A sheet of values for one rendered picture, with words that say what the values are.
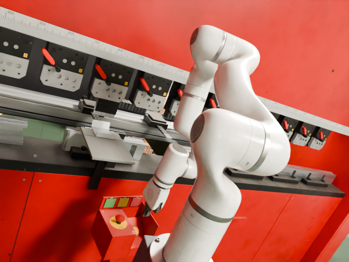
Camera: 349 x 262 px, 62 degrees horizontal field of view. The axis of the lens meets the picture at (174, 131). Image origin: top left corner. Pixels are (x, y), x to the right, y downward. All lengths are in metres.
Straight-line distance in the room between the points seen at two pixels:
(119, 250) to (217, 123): 0.78
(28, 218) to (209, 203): 0.94
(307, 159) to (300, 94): 1.20
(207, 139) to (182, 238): 0.27
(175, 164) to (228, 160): 0.46
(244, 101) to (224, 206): 0.26
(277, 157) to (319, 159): 2.35
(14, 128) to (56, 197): 0.34
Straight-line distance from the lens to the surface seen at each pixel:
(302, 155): 3.10
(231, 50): 0.93
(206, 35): 0.91
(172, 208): 1.66
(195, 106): 1.05
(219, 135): 0.59
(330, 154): 2.97
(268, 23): 1.62
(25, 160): 1.27
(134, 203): 1.32
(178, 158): 1.04
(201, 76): 1.05
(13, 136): 1.35
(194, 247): 0.74
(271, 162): 0.66
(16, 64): 1.24
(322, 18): 1.89
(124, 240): 1.21
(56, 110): 1.60
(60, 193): 1.38
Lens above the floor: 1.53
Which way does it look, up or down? 18 degrees down
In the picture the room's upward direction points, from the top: 23 degrees clockwise
